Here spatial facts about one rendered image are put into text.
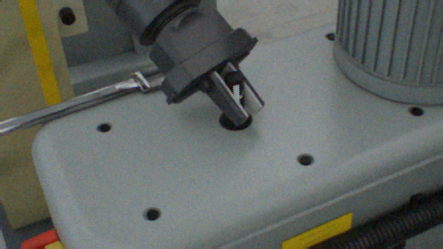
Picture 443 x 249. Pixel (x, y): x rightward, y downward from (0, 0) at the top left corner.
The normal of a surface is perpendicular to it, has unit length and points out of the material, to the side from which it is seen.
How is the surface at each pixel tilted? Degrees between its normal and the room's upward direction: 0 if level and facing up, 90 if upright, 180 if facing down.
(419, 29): 90
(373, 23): 90
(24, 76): 90
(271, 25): 0
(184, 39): 31
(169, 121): 0
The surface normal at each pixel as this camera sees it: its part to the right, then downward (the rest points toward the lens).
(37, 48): 0.44, 0.58
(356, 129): -0.04, -0.75
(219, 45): 0.33, -0.41
